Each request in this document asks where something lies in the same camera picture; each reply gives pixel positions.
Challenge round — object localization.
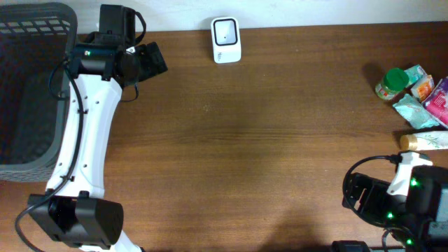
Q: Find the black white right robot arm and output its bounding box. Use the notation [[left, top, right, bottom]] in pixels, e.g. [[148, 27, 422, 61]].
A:
[[342, 151, 447, 252]]

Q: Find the red purple tissue pack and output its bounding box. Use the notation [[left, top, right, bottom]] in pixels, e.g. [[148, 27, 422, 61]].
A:
[[422, 77, 447, 128]]

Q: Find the white tube gold cap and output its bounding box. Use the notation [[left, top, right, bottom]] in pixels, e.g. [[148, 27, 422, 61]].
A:
[[400, 131, 447, 151]]

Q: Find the teal toilet tissue wipes pack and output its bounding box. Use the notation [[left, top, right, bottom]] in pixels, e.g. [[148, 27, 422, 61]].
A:
[[393, 94, 440, 130]]

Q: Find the grey plastic mesh basket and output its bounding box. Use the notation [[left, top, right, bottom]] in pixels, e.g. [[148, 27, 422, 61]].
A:
[[1, 2, 78, 182]]

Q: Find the orange tissue packet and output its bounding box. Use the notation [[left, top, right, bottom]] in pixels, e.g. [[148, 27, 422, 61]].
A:
[[411, 75, 435, 102]]

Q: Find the green lid jar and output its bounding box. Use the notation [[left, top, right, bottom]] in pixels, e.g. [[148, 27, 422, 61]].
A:
[[374, 68, 409, 100]]

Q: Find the teal tissue packet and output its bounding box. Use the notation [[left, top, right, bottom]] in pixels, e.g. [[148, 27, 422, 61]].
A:
[[405, 64, 426, 88]]

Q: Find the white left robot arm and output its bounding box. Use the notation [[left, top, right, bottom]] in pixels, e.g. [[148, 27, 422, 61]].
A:
[[23, 4, 167, 251]]

